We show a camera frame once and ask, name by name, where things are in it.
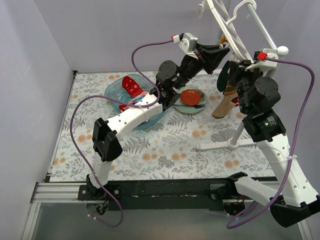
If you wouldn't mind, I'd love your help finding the beige brown striped sock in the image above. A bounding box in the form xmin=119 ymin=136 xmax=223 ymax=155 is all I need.
xmin=211 ymin=83 xmax=239 ymax=119

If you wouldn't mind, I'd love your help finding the pink sock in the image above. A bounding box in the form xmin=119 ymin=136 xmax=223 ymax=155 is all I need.
xmin=128 ymin=93 xmax=146 ymax=105

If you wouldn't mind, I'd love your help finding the red snowflake sock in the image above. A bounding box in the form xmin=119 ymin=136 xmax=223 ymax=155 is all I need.
xmin=122 ymin=76 xmax=145 ymax=98

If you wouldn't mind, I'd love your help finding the red sock white pattern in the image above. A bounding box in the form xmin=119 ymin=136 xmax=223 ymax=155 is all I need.
xmin=118 ymin=104 xmax=128 ymax=112

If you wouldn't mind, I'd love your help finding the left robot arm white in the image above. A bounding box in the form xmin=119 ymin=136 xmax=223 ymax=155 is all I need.
xmin=86 ymin=43 xmax=230 ymax=200

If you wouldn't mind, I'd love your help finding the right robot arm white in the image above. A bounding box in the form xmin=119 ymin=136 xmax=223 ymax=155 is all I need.
xmin=226 ymin=58 xmax=320 ymax=228

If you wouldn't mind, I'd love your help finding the white clip hanger rack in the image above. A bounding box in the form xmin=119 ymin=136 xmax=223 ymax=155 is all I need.
xmin=198 ymin=0 xmax=257 ymax=63

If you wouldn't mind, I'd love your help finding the yellow sock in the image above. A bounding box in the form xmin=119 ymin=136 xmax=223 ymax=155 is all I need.
xmin=218 ymin=36 xmax=229 ymax=49

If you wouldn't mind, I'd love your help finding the dark green sock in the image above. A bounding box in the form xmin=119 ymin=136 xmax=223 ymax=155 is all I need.
xmin=216 ymin=60 xmax=230 ymax=92

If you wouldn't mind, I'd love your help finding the orange saucer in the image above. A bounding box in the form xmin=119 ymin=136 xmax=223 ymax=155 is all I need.
xmin=180 ymin=89 xmax=201 ymax=106

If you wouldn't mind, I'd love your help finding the purple fork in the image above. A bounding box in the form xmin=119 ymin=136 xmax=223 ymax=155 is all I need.
xmin=173 ymin=104 xmax=206 ymax=109

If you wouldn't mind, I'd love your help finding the light green plate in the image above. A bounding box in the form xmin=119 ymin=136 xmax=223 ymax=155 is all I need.
xmin=173 ymin=86 xmax=207 ymax=115

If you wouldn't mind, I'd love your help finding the metal drying stand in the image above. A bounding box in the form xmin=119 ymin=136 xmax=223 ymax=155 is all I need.
xmin=196 ymin=4 xmax=289 ymax=151

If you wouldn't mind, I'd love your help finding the teal plastic basin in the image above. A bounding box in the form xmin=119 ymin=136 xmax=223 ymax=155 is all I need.
xmin=104 ymin=74 xmax=168 ymax=131

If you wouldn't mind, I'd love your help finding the floral tablecloth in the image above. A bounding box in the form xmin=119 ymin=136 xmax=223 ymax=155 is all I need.
xmin=50 ymin=72 xmax=274 ymax=182

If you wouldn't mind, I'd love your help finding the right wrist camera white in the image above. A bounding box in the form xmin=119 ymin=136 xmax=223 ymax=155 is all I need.
xmin=245 ymin=48 xmax=279 ymax=72

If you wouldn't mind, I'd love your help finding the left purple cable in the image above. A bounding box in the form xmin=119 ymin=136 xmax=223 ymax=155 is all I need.
xmin=69 ymin=39 xmax=176 ymax=228

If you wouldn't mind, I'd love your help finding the purple cable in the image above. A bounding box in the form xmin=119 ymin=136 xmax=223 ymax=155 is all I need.
xmin=226 ymin=56 xmax=315 ymax=230
xmin=69 ymin=39 xmax=176 ymax=228

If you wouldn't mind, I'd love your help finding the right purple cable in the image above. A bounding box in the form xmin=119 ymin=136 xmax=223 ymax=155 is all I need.
xmin=226 ymin=56 xmax=315 ymax=230

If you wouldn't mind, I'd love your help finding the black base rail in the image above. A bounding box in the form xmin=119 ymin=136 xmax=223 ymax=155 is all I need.
xmin=77 ymin=178 xmax=248 ymax=215

